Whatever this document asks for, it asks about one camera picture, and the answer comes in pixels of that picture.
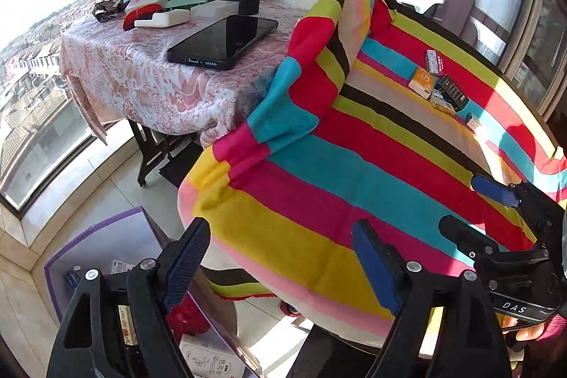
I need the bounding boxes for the white box figure drawings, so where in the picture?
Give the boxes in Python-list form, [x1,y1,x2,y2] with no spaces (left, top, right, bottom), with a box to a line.
[179,333,247,378]

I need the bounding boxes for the black table legs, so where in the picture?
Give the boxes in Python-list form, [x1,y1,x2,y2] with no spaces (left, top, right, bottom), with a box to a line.
[128,120,202,189]

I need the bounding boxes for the red cloth item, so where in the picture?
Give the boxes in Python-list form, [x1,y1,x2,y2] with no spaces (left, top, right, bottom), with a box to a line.
[122,3,165,30]

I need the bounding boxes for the white power bank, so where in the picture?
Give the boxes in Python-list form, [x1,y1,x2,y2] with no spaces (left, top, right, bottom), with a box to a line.
[134,9,191,28]

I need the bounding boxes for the black packet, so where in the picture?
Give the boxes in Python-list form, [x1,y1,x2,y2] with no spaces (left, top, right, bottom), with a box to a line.
[438,74,471,112]

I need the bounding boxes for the side table with floral cloth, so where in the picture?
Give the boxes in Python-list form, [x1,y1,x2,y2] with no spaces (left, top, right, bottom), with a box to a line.
[59,0,311,148]

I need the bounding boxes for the white red patterned box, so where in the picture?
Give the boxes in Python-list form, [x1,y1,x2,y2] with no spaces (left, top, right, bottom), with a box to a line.
[425,49,447,74]

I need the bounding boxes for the purple storage box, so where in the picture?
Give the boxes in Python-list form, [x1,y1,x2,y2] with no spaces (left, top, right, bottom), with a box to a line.
[43,206,266,378]

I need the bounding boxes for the black smartphone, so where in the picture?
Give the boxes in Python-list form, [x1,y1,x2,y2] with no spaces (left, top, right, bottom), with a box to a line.
[167,14,279,72]

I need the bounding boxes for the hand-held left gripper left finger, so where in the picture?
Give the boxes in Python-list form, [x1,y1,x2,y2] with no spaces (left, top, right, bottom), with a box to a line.
[46,218,212,378]

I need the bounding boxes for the person's right forearm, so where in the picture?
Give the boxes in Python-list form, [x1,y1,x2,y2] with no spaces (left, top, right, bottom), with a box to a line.
[509,309,567,378]

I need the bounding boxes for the mauve chair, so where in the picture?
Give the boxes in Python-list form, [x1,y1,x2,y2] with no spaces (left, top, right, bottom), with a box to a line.
[438,0,484,47]

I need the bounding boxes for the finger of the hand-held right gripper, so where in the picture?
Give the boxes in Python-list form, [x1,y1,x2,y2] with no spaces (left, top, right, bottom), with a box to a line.
[472,174,567,237]
[438,215,501,259]

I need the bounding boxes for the striped colourful blanket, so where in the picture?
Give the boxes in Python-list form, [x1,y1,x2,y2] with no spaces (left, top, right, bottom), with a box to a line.
[178,0,567,350]

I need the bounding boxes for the orange medicine box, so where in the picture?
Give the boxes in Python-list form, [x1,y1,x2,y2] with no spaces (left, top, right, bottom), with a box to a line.
[407,67,437,98]

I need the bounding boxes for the person's right hand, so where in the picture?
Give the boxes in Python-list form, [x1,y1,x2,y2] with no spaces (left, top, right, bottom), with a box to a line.
[505,318,548,345]

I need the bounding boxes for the flat white box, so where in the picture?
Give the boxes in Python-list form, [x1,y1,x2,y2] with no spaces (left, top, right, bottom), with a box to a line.
[190,0,240,18]

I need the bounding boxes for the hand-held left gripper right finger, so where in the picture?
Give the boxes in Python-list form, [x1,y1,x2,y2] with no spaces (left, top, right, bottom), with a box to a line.
[351,220,512,378]

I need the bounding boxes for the red knit cloth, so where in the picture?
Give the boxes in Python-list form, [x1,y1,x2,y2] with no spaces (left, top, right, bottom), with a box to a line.
[165,295,210,340]

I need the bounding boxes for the dark crumpled wrapper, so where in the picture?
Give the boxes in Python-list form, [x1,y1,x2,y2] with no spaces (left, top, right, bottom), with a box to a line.
[92,0,128,23]

